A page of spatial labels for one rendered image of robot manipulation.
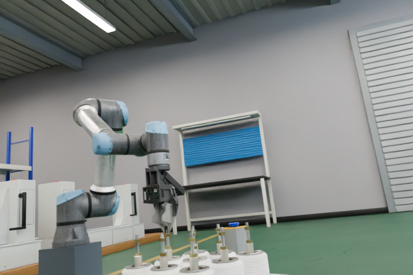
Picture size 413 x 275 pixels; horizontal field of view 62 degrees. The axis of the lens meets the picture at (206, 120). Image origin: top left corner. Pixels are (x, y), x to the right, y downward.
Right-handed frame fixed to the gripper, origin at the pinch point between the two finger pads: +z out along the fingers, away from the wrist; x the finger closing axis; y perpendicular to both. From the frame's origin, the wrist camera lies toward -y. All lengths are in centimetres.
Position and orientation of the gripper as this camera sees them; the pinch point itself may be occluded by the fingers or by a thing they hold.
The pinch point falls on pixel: (168, 228)
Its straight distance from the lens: 119.2
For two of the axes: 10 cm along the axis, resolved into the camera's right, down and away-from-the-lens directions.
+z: 1.1, 9.7, -2.4
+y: -5.3, -1.5, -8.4
